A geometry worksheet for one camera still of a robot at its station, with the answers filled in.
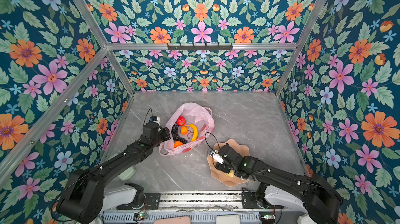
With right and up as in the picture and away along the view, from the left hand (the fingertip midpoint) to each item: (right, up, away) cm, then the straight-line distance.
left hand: (171, 126), depth 86 cm
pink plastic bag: (+13, +6, +7) cm, 16 cm away
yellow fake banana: (+12, -5, +9) cm, 16 cm away
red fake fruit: (+3, +2, +9) cm, 10 cm away
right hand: (+27, -15, -4) cm, 31 cm away
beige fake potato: (+32, -22, -11) cm, 41 cm away
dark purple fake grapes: (0, -4, +7) cm, 8 cm away
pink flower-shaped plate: (+27, -25, -8) cm, 38 cm away
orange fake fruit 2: (+3, -10, +2) cm, 11 cm away
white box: (+30, -39, -19) cm, 53 cm away
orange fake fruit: (+5, -4, +8) cm, 10 cm away
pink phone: (+11, -39, -18) cm, 45 cm away
